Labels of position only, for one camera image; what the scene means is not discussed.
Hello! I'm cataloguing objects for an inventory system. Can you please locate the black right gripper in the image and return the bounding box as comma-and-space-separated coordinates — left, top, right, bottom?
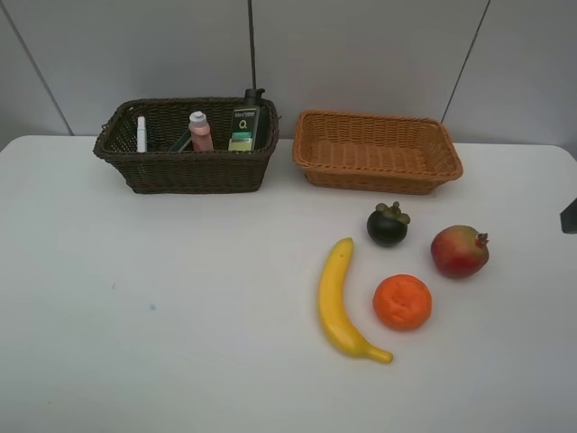
560, 198, 577, 234

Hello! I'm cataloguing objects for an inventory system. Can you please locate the red pomegranate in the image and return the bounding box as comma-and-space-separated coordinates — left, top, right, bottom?
430, 226, 490, 279

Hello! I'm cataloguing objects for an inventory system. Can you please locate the dark mangosteen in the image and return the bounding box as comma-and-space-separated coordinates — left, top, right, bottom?
366, 201, 410, 247

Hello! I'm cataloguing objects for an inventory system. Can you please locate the orange tangerine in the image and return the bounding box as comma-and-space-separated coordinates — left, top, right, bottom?
372, 274, 432, 332

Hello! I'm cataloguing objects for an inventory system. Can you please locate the yellow banana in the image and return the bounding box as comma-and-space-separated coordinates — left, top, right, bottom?
316, 237, 393, 364

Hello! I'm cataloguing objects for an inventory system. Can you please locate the dark green pump bottle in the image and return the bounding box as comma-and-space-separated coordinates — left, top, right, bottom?
228, 88, 269, 152

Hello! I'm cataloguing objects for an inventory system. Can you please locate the pink bottle white cap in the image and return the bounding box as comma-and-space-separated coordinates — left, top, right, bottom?
188, 111, 214, 152

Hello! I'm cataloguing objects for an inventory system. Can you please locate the green whiteboard eraser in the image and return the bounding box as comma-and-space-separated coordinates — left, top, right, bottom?
168, 130, 191, 152

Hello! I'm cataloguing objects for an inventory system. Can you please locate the white marker pink cap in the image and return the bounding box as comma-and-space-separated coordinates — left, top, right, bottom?
136, 115, 147, 153

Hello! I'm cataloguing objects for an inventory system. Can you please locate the light orange wicker basket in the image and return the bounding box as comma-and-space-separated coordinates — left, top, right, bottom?
292, 110, 463, 195

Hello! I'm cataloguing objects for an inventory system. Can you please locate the dark brown wicker basket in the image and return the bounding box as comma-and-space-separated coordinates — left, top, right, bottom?
94, 97, 279, 194

